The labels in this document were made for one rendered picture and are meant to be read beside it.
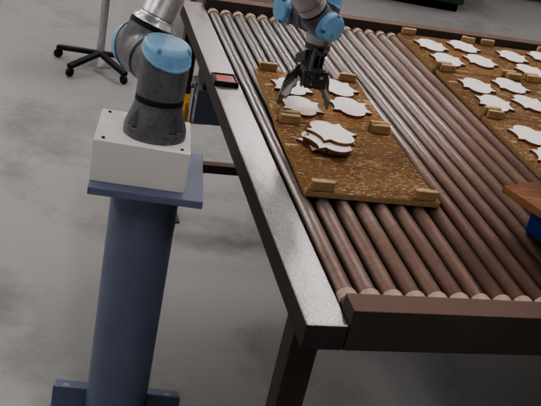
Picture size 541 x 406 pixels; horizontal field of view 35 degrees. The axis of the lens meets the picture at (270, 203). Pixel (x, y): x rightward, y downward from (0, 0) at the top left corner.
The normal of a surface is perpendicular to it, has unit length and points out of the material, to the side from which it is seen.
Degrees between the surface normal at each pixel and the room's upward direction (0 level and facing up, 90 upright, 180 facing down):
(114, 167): 90
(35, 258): 0
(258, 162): 0
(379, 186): 0
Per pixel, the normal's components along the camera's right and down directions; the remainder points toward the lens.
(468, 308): 0.19, -0.87
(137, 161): 0.07, 0.48
